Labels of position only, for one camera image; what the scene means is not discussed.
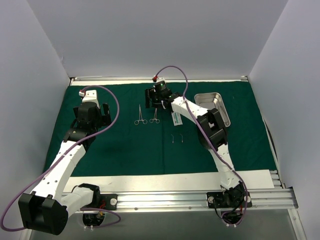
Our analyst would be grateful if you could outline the aluminium back frame rail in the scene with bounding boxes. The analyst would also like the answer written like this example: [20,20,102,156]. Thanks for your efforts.
[72,76,249,82]

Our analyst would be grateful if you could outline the aluminium frame rail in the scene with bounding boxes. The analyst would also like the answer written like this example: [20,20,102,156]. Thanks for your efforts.
[72,76,249,82]
[27,188,299,215]

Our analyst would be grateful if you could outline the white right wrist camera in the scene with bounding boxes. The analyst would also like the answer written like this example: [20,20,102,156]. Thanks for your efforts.
[151,75,165,83]

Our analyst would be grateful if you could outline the aluminium front frame rail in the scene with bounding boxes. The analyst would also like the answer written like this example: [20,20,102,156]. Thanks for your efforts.
[27,188,299,215]

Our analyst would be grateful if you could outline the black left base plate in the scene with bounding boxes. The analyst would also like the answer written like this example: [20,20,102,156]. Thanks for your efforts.
[97,193,118,211]

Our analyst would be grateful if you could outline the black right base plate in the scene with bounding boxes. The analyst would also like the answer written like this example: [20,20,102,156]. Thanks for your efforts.
[206,190,246,209]

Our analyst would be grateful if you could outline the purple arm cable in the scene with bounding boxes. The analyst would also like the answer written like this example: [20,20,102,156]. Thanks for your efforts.
[152,65,249,226]
[0,85,122,232]

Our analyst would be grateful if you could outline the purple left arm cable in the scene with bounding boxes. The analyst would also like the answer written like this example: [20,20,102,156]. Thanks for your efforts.
[0,85,122,232]

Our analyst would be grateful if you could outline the white gauze packet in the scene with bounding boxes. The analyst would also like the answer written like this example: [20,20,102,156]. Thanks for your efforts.
[171,112,183,126]

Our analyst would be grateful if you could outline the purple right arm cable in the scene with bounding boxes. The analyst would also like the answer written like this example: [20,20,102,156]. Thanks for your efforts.
[152,65,249,226]

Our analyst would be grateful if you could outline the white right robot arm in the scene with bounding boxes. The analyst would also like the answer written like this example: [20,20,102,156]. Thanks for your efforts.
[144,80,249,207]

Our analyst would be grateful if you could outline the stainless steel instrument tray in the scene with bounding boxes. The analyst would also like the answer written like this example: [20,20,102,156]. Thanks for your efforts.
[194,92,231,128]

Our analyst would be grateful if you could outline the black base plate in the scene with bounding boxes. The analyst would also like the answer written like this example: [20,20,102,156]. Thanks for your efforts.
[97,193,118,211]
[206,190,246,209]

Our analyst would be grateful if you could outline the dark green surgical cloth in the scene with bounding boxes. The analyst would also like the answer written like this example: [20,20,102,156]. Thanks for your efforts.
[43,80,279,177]

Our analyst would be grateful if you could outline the steel surgical scissors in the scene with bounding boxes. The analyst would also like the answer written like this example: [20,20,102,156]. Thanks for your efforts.
[134,105,148,126]

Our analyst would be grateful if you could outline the steel surgical forceps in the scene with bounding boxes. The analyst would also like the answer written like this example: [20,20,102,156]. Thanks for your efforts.
[149,108,160,124]

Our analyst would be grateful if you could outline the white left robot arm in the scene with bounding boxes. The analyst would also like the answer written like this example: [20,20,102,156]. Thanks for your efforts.
[18,101,112,235]

